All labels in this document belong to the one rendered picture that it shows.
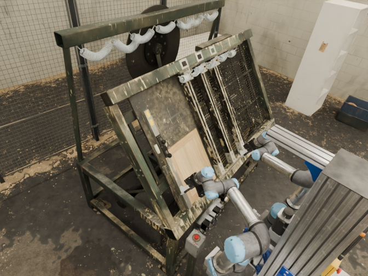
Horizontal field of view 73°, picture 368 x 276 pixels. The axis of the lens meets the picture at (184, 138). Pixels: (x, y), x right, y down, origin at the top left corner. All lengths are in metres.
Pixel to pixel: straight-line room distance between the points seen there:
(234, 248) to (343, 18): 4.57
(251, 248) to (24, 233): 2.78
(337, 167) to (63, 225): 2.96
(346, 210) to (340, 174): 0.15
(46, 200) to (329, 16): 5.24
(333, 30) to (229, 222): 3.71
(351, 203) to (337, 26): 4.32
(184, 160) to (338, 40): 3.87
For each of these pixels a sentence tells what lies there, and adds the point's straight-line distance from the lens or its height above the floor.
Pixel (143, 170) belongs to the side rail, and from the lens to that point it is 1.92.
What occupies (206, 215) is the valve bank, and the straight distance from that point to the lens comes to 2.48.
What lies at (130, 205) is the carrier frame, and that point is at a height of 0.78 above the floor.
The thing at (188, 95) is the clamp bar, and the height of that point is 1.64.
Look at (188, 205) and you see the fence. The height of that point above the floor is 0.93.
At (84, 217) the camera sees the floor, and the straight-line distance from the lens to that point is 3.44.
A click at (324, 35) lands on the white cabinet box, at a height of 1.56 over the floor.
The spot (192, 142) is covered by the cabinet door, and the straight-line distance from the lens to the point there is 2.32.
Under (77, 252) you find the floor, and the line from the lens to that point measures 3.23.
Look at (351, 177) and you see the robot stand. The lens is 1.30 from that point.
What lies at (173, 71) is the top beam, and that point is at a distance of 2.17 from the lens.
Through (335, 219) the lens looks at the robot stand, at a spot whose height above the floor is 1.84.
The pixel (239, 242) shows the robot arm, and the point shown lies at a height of 1.67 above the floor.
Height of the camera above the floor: 2.78
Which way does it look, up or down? 39 degrees down
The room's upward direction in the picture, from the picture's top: 5 degrees clockwise
